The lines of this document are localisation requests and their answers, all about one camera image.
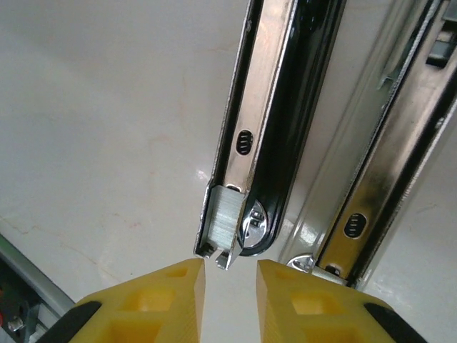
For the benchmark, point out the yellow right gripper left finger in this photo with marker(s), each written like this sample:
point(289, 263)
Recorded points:
point(143, 311)

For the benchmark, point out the grey and black stapler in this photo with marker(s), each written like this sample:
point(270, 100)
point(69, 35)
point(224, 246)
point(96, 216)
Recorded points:
point(392, 143)

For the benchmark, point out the wide aluminium base rail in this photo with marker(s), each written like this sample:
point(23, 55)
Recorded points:
point(32, 275)

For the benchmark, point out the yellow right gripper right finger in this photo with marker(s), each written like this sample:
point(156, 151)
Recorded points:
point(314, 311)

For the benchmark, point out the silver staple strip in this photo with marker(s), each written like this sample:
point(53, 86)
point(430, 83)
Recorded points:
point(225, 214)

